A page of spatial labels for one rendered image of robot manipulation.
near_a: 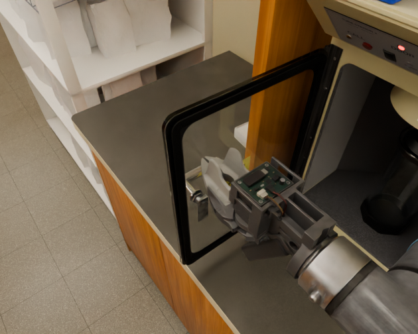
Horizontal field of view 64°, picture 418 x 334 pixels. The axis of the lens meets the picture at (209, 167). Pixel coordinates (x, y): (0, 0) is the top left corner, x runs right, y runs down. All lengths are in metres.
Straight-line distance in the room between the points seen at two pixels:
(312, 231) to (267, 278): 0.43
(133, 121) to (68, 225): 1.11
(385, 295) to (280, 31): 0.40
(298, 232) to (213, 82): 0.96
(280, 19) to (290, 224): 0.32
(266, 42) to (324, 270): 0.36
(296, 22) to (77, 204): 1.81
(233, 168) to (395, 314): 0.26
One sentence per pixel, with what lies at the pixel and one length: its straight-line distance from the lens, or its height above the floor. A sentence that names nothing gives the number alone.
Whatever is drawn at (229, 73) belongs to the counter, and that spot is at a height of 0.94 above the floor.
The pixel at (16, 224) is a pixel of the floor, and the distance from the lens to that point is 2.24.
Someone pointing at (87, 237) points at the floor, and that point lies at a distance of 2.03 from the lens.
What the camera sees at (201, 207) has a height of 1.20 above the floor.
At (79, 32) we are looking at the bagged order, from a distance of 1.52.
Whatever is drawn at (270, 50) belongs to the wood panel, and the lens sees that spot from 0.58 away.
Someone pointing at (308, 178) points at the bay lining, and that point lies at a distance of 0.80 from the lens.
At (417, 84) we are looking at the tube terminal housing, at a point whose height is 1.39.
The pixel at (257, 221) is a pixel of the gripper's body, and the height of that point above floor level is 1.33.
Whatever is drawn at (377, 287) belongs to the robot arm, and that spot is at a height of 1.34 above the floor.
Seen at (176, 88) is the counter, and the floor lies 0.94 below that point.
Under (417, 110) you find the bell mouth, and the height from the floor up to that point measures 1.34.
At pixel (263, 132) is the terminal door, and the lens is 0.58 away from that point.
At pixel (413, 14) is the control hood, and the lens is 0.41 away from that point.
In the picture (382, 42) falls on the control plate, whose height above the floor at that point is 1.46.
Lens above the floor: 1.65
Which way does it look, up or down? 48 degrees down
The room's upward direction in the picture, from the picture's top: straight up
